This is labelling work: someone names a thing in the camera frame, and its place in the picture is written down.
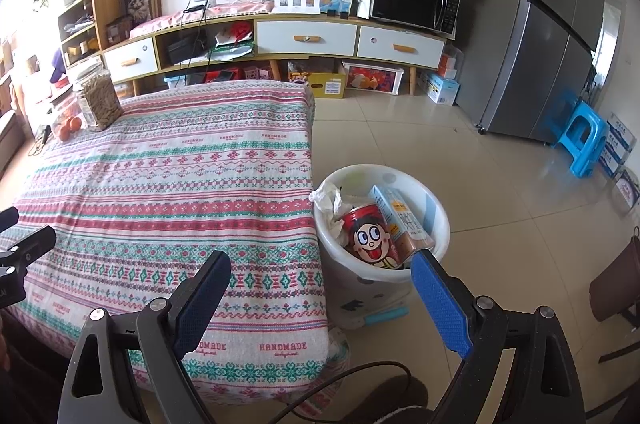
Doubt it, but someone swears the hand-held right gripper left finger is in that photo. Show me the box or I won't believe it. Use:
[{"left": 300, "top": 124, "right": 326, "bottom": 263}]
[{"left": 57, "top": 249, "right": 232, "bottom": 424}]

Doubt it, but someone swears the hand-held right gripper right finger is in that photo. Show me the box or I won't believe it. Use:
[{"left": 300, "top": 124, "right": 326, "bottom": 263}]
[{"left": 410, "top": 249, "right": 586, "bottom": 424}]

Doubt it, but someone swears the white spotted plastic bin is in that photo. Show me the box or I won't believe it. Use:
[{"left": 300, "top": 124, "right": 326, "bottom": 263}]
[{"left": 314, "top": 163, "right": 451, "bottom": 331}]

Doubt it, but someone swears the light blue drink carton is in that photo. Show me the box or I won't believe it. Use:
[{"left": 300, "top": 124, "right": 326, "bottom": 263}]
[{"left": 369, "top": 185, "right": 436, "bottom": 262}]

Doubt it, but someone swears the red cartoon can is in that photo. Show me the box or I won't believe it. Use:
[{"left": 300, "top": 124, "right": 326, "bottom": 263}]
[{"left": 340, "top": 203, "right": 401, "bottom": 270}]

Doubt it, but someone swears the white tissue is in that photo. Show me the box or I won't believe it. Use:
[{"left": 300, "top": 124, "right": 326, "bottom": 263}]
[{"left": 310, "top": 181, "right": 351, "bottom": 230}]

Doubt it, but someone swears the brown slipper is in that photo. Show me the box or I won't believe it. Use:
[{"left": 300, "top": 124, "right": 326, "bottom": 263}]
[{"left": 350, "top": 374, "right": 436, "bottom": 424}]

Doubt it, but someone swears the bag of oranges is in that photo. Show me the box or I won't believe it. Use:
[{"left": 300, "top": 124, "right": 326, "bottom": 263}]
[{"left": 50, "top": 97, "right": 86, "bottom": 142}]

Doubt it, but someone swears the table with patterned cloth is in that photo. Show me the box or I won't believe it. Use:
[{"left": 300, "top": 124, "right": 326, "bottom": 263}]
[{"left": 10, "top": 79, "right": 331, "bottom": 405}]

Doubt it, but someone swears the glass jar of cereal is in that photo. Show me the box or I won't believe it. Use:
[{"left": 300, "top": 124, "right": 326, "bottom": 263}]
[{"left": 74, "top": 71, "right": 123, "bottom": 131}]

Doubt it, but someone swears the brown chair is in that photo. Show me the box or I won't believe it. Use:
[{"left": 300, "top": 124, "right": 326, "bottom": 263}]
[{"left": 589, "top": 227, "right": 640, "bottom": 365}]

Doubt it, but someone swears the white cabinet drawer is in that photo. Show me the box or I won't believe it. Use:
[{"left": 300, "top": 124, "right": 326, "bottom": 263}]
[
  {"left": 357, "top": 26, "right": 445, "bottom": 68},
  {"left": 256, "top": 20, "right": 358, "bottom": 56},
  {"left": 103, "top": 37, "right": 157, "bottom": 82}
]

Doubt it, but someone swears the wooden shelf unit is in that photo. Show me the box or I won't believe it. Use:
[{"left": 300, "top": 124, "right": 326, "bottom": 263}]
[{"left": 56, "top": 0, "right": 123, "bottom": 70}]

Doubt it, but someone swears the white and blue box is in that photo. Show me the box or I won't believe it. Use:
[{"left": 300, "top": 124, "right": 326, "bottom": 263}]
[{"left": 420, "top": 72, "right": 461, "bottom": 105}]

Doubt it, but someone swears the blue plastic stool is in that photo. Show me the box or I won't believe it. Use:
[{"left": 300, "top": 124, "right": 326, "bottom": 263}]
[{"left": 552, "top": 92, "right": 612, "bottom": 178}]

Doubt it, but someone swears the stack of white blue boxes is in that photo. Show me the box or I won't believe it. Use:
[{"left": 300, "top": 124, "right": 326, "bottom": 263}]
[{"left": 597, "top": 111, "right": 640, "bottom": 210}]

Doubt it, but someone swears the clear storage box red print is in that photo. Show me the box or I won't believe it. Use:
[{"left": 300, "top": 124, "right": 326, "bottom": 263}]
[{"left": 342, "top": 62, "right": 405, "bottom": 95}]

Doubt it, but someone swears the yellow cardboard box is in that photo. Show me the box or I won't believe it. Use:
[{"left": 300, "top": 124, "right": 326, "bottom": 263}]
[{"left": 289, "top": 72, "right": 347, "bottom": 99}]

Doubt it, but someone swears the long wooden cabinet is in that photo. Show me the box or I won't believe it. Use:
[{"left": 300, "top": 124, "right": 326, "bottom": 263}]
[{"left": 100, "top": 7, "right": 448, "bottom": 98}]

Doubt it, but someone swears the grey refrigerator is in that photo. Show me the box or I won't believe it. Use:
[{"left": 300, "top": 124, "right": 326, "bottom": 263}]
[{"left": 456, "top": 0, "right": 608, "bottom": 147}]

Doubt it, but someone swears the black microwave oven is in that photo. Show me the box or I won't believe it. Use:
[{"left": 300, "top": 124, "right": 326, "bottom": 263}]
[{"left": 357, "top": 0, "right": 462, "bottom": 40}]

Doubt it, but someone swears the black cable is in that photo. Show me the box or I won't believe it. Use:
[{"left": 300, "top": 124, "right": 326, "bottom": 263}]
[{"left": 270, "top": 366, "right": 416, "bottom": 424}]

